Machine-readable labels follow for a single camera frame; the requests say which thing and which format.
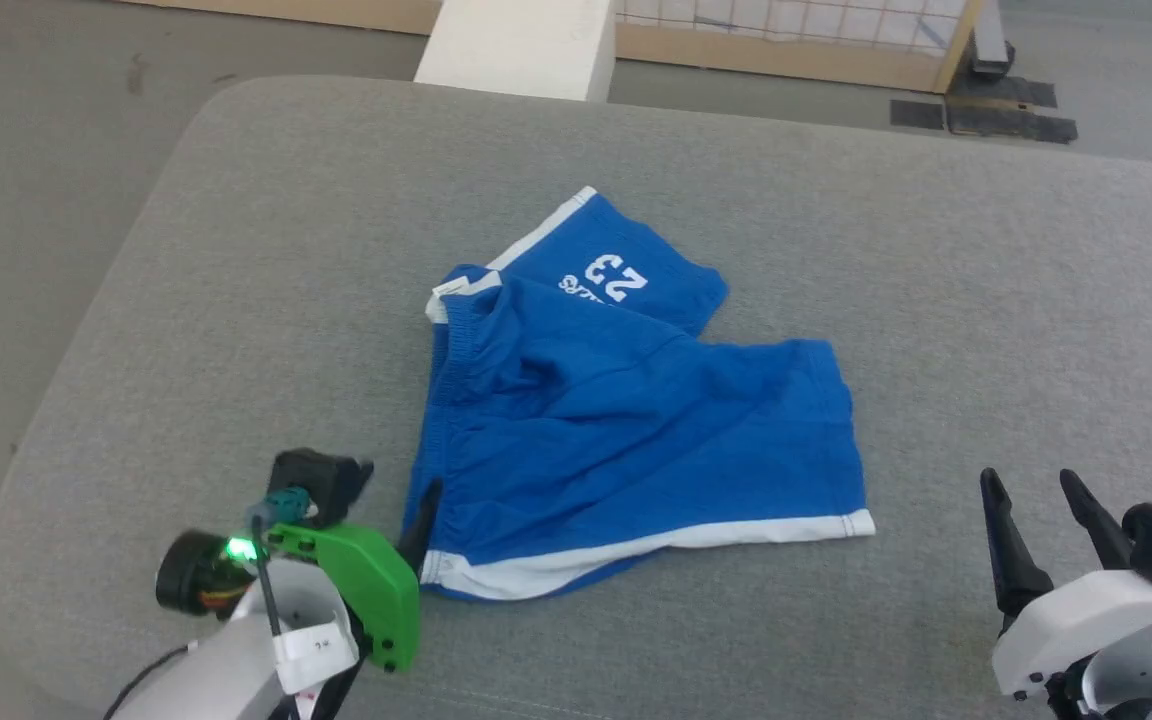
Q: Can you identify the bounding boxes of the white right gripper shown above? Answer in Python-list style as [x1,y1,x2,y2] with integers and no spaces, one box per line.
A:
[980,467,1152,700]

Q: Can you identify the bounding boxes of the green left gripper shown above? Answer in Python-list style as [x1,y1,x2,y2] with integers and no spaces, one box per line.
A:
[155,479,444,674]

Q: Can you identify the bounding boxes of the blue shorts with white trim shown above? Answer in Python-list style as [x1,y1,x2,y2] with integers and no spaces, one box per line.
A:
[402,186,878,604]

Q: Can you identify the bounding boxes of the black floor mat strip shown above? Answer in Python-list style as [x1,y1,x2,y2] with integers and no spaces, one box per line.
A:
[945,105,1080,145]
[946,75,1058,110]

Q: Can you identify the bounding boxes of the small black floor mat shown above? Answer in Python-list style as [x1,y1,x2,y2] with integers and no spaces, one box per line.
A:
[888,98,948,132]

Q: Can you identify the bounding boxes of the white box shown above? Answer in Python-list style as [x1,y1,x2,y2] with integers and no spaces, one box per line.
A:
[413,0,618,104]

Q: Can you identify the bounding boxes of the grey metal stand foot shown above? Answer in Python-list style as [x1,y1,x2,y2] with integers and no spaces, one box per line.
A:
[970,0,1018,80]

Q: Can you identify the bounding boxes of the lemon print wood framed partition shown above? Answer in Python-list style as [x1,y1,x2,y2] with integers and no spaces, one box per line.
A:
[116,0,988,95]

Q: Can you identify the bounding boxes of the left camera cable teal plug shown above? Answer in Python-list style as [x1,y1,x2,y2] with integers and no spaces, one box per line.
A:
[249,487,314,643]

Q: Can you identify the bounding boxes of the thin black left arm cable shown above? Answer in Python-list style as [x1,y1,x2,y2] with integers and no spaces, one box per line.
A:
[99,643,194,720]

